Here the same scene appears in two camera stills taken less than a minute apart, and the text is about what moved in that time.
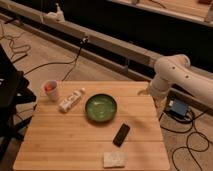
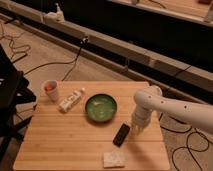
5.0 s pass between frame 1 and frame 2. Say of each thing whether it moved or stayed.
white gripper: moved
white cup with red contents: stayed
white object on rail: stayed
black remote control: stayed
